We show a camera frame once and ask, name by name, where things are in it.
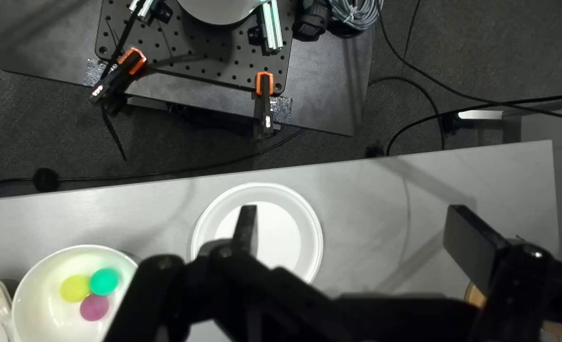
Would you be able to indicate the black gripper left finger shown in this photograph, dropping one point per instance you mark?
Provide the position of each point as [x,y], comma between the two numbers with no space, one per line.
[247,228]

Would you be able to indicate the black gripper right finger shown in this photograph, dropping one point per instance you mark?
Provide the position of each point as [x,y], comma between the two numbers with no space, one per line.
[472,243]

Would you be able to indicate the magenta red ball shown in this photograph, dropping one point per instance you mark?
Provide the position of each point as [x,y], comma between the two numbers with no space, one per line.
[93,308]

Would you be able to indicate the white round plate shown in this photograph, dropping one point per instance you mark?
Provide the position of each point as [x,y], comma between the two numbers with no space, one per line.
[288,232]

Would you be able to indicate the white bowl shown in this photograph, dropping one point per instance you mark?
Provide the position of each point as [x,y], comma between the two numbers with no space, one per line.
[38,310]

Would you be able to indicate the green ball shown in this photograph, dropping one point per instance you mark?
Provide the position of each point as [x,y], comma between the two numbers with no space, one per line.
[102,281]

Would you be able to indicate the orange black clamp right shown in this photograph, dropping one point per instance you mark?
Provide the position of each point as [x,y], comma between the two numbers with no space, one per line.
[264,89]

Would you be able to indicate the orange black clamp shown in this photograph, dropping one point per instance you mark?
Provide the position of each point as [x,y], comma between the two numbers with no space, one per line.
[117,78]
[264,89]

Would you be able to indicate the yellow ball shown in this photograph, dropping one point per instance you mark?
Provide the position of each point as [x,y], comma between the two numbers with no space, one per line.
[74,287]

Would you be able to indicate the orange black clamp left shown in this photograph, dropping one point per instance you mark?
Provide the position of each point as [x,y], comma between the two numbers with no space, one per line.
[117,78]

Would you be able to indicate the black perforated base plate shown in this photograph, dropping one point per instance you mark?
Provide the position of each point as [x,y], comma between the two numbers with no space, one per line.
[216,40]

